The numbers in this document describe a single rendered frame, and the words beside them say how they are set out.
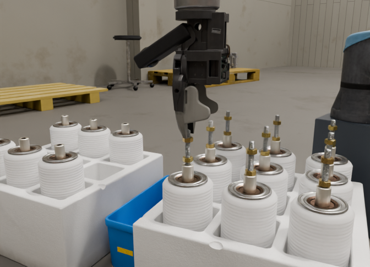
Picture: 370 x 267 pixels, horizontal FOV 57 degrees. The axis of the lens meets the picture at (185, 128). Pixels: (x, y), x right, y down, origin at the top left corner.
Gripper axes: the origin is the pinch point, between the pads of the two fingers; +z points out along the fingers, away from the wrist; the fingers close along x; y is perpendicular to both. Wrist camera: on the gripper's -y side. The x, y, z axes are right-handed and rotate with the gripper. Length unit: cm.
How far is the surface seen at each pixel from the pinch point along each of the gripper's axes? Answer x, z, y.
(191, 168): -0.6, 7.3, 1.4
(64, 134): 26, 12, -48
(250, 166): -1.7, 5.3, 12.2
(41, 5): 248, -54, -242
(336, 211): -5.5, 9.5, 25.8
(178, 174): 1.2, 9.6, -1.7
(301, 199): -2.4, 9.7, 20.8
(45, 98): 153, 26, -165
